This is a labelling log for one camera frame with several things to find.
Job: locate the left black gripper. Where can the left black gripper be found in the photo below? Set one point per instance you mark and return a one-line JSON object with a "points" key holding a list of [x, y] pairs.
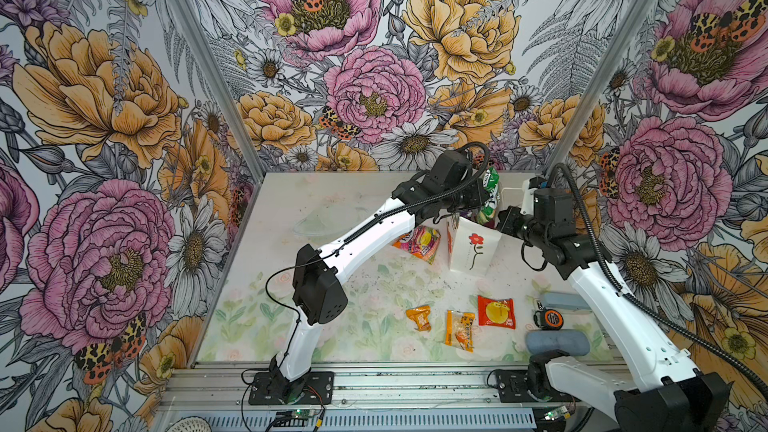
{"points": [[477, 196]]}

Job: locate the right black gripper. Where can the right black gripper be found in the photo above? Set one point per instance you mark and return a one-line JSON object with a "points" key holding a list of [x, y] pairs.
{"points": [[505, 224]]}

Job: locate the green white snack bag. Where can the green white snack bag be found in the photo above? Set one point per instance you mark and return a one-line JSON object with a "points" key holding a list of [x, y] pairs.
{"points": [[490, 189]]}

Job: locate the white floral paper bag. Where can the white floral paper bag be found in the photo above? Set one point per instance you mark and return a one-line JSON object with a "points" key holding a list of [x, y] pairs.
{"points": [[475, 245]]}

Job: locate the orange red candy bag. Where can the orange red candy bag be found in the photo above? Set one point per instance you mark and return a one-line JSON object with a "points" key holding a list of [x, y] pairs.
{"points": [[422, 242]]}

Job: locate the small orange candy packet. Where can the small orange candy packet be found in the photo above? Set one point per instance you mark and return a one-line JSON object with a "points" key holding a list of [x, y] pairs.
{"points": [[420, 317]]}

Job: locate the orange yellow snack packet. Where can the orange yellow snack packet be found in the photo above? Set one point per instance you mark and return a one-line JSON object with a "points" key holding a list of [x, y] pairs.
{"points": [[459, 330]]}

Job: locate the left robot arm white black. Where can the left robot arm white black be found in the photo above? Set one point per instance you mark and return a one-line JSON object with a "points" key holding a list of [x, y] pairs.
{"points": [[453, 184]]}

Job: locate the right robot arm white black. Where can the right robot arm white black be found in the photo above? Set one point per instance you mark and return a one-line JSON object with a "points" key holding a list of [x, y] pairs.
{"points": [[666, 391]]}

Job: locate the black orange tape measure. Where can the black orange tape measure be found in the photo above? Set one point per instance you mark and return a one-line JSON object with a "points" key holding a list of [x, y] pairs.
{"points": [[548, 319]]}

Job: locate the red yellow snack packet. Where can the red yellow snack packet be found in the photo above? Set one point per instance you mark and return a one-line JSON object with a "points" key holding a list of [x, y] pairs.
{"points": [[496, 312]]}

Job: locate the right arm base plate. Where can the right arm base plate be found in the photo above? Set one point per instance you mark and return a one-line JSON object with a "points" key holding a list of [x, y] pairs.
{"points": [[515, 386]]}

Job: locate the aluminium rail frame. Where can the aluminium rail frame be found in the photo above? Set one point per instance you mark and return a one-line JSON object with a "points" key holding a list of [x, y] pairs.
{"points": [[405, 397]]}

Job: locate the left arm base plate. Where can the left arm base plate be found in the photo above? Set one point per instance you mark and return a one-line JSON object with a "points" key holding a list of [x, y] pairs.
{"points": [[272, 389]]}

